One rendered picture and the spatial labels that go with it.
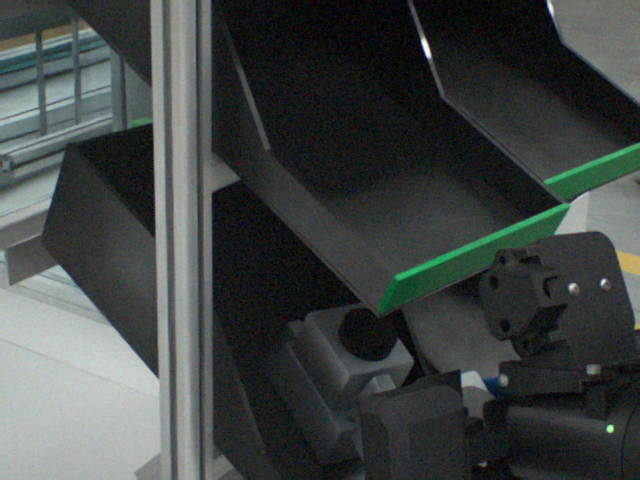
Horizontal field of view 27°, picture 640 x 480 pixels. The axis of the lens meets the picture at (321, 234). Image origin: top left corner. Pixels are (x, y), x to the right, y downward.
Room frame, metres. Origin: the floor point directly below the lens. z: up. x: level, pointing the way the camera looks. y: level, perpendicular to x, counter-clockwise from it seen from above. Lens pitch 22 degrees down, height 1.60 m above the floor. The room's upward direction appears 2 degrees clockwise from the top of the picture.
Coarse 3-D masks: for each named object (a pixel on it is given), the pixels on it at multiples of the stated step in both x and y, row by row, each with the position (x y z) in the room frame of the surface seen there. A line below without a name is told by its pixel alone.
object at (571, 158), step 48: (432, 0) 0.83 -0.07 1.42; (480, 0) 0.83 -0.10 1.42; (528, 0) 0.81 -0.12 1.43; (432, 48) 0.77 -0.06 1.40; (480, 48) 0.79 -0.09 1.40; (528, 48) 0.81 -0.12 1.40; (480, 96) 0.74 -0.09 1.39; (528, 96) 0.76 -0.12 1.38; (576, 96) 0.78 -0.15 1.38; (624, 96) 0.76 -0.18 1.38; (528, 144) 0.71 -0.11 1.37; (576, 144) 0.73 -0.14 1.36; (624, 144) 0.74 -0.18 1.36; (576, 192) 0.68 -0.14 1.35
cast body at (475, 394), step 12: (468, 372) 0.57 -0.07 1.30; (372, 384) 0.59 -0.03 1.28; (384, 384) 0.59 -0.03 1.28; (468, 384) 0.56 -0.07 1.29; (480, 384) 0.57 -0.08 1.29; (360, 396) 0.60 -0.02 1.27; (468, 396) 0.55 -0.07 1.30; (480, 396) 0.55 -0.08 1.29; (492, 396) 0.55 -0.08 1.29; (468, 408) 0.54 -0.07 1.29; (480, 408) 0.54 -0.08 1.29; (360, 432) 0.57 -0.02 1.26; (360, 444) 0.57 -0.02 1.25; (360, 456) 0.57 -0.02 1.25
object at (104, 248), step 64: (128, 128) 0.70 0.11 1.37; (64, 192) 0.68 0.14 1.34; (128, 192) 0.73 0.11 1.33; (64, 256) 0.68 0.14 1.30; (128, 256) 0.64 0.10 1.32; (256, 256) 0.74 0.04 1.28; (128, 320) 0.64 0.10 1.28; (256, 320) 0.69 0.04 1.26; (256, 384) 0.64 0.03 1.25; (256, 448) 0.57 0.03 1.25
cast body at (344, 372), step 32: (320, 320) 0.62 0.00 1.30; (352, 320) 0.61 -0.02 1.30; (384, 320) 0.62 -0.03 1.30; (288, 352) 0.63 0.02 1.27; (320, 352) 0.61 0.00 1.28; (352, 352) 0.60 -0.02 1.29; (384, 352) 0.60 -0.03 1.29; (288, 384) 0.63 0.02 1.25; (320, 384) 0.61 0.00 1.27; (352, 384) 0.60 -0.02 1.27; (320, 416) 0.60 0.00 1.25; (352, 416) 0.60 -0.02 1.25; (320, 448) 0.60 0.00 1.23; (352, 448) 0.60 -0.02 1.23
